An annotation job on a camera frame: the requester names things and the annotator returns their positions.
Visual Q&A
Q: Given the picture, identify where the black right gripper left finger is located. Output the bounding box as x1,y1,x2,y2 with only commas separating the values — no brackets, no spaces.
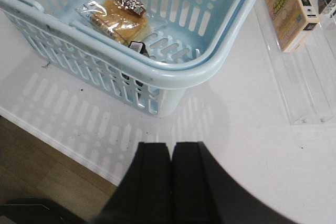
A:
97,142,171,223

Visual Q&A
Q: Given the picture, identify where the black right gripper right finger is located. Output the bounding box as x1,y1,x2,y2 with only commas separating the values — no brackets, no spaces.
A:
172,142,292,223

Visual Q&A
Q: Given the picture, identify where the light blue plastic basket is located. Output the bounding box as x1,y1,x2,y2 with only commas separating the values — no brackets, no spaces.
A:
1,0,256,117

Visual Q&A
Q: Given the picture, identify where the beige tissue pack box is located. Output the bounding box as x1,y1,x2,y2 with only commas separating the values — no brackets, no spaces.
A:
265,0,320,53

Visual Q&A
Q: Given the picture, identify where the packaged bread slice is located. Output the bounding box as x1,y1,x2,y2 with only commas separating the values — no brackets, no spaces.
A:
76,0,150,57

